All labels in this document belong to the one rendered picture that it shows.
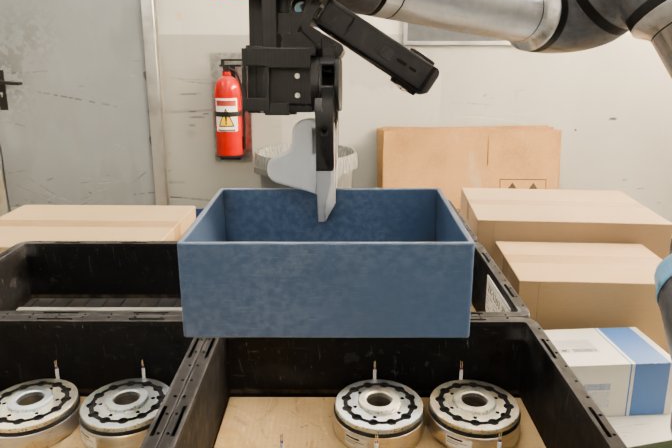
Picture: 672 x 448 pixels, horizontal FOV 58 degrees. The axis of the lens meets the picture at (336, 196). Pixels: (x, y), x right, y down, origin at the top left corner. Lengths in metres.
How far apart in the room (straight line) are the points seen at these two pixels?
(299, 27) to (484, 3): 0.31
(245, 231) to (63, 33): 3.47
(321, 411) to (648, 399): 0.54
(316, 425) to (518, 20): 0.56
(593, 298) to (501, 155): 2.50
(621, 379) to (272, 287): 0.74
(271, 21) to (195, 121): 3.25
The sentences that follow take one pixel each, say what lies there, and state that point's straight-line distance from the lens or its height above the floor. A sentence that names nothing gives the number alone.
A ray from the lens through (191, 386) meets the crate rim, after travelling 0.65.
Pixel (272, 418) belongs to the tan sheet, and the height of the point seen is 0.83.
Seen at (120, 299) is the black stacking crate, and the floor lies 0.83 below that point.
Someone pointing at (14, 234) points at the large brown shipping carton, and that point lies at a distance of 1.34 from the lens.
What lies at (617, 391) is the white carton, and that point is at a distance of 1.07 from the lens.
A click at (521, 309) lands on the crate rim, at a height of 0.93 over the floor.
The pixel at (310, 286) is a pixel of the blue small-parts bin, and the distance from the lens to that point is 0.42.
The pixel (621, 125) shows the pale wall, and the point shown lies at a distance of 3.98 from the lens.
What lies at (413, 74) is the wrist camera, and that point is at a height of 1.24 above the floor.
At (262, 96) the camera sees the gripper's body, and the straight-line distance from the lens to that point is 0.52.
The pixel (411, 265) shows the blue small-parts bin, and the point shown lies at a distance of 0.41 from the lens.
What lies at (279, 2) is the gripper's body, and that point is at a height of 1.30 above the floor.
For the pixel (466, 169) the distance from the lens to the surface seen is 3.57.
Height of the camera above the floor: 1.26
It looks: 14 degrees down
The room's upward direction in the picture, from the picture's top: straight up
